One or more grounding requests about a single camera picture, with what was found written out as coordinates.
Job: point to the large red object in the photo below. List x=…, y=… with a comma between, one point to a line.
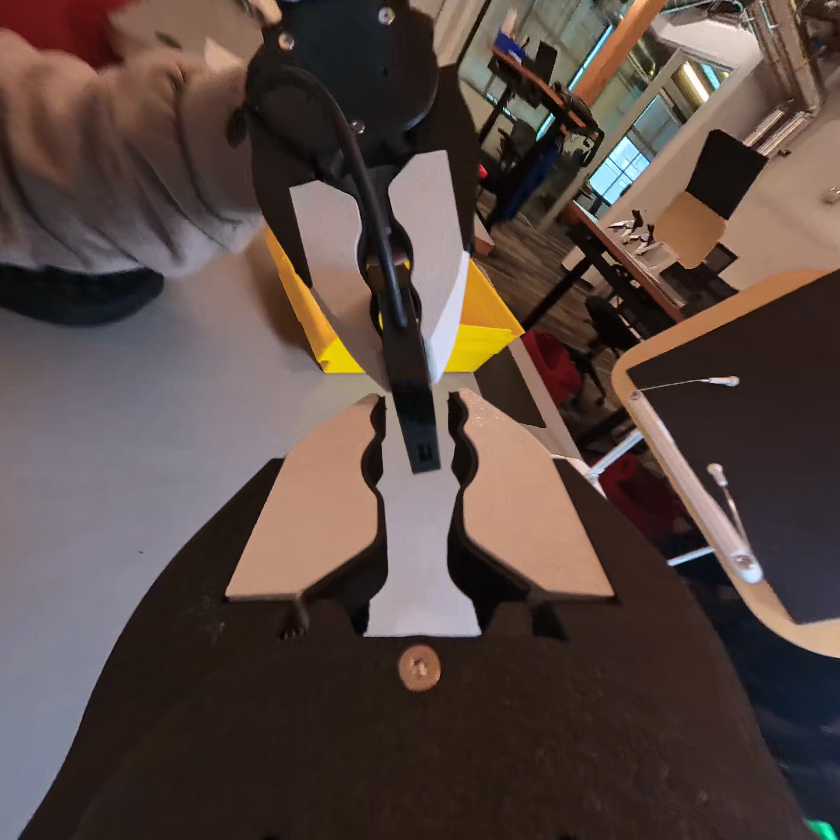
x=79, y=24

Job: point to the tan cardboard sheet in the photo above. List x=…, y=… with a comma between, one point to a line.
x=692, y=234

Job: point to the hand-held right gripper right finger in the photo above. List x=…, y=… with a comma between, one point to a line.
x=532, y=525

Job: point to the red bag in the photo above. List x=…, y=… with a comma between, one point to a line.
x=558, y=368

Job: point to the standing desk with laptop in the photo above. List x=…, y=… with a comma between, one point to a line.
x=545, y=92

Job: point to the red battery bin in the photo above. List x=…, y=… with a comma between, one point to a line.
x=641, y=492

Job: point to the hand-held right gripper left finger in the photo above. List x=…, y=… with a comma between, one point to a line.
x=309, y=525

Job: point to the black panel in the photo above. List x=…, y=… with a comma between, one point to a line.
x=729, y=168

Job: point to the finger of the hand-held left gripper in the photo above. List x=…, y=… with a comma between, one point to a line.
x=328, y=263
x=440, y=236

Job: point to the person's left forearm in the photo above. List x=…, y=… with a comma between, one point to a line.
x=105, y=158

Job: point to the wooden post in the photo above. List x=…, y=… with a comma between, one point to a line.
x=617, y=53

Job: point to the cluttered wooden desk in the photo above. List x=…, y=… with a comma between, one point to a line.
x=643, y=263

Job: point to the yellow plastic bin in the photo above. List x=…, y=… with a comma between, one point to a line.
x=486, y=322

